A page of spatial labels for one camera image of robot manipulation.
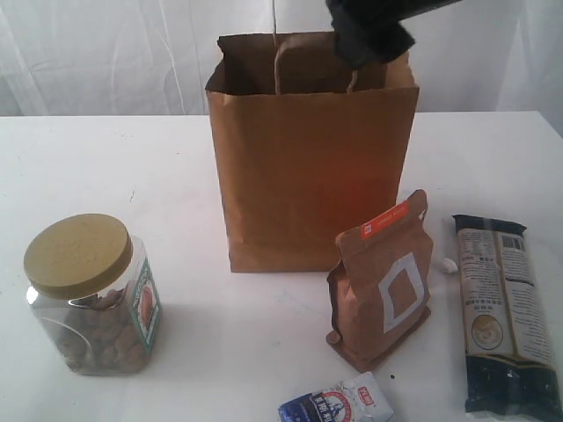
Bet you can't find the plastic nut jar yellow lid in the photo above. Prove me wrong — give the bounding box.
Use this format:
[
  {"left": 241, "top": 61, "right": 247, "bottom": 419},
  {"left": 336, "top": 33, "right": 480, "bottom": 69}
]
[{"left": 24, "top": 214, "right": 162, "bottom": 375}]

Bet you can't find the blue white salt packet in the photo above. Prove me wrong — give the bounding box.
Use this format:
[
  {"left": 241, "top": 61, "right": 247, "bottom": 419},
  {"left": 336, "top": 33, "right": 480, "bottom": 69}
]
[{"left": 278, "top": 372, "right": 394, "bottom": 422}]

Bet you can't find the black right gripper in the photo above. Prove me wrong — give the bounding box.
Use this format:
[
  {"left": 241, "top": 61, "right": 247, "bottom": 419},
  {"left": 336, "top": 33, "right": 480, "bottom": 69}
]
[{"left": 325, "top": 0, "right": 456, "bottom": 69}]

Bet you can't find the black beige noodle package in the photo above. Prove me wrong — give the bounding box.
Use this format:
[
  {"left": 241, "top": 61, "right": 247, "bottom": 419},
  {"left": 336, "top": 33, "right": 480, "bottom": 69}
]
[{"left": 453, "top": 215, "right": 562, "bottom": 421}]

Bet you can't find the brown kraft standup pouch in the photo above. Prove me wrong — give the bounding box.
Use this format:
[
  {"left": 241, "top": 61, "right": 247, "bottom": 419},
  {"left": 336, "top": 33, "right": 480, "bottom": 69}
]
[{"left": 326, "top": 189, "right": 434, "bottom": 372}]

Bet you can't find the small white pebble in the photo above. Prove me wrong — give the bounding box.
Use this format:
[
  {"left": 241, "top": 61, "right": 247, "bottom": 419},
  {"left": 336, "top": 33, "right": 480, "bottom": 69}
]
[{"left": 438, "top": 258, "right": 458, "bottom": 274}]

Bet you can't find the brown paper bag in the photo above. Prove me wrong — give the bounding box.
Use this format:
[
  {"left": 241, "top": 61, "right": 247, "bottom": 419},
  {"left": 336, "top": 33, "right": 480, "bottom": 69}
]
[{"left": 205, "top": 31, "right": 419, "bottom": 273}]

